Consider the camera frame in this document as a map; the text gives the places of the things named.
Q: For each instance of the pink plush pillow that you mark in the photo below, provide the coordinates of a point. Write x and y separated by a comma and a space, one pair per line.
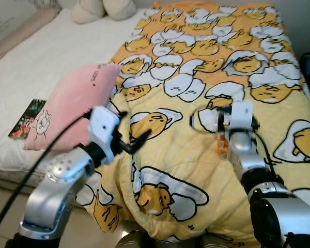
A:
72, 98

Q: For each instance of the dark green red book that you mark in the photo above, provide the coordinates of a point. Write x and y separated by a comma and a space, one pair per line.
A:
28, 121

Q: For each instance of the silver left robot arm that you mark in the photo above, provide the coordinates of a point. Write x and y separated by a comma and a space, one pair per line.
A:
62, 175

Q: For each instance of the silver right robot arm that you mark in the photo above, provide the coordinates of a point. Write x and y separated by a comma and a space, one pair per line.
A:
248, 155

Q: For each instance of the yellow egg print quilt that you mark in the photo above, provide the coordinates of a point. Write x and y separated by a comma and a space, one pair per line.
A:
196, 170

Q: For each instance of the white quilted mattress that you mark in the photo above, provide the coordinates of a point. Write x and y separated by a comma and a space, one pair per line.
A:
51, 57

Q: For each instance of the dark robot left leg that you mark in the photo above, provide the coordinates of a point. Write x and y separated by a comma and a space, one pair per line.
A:
130, 240

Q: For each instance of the dark robot leg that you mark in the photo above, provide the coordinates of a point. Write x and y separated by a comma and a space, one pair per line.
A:
130, 240
217, 242

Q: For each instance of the beige plush toy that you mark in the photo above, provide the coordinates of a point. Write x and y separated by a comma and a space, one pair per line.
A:
103, 9

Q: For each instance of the dark robot right leg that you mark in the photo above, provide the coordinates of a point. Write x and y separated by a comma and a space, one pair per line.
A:
217, 242

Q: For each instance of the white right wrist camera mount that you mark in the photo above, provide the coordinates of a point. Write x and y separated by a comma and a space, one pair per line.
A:
242, 119

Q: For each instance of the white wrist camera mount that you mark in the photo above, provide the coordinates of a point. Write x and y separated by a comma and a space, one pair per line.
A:
242, 119
103, 126

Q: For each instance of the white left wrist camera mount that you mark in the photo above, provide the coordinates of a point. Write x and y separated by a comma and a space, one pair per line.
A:
103, 126

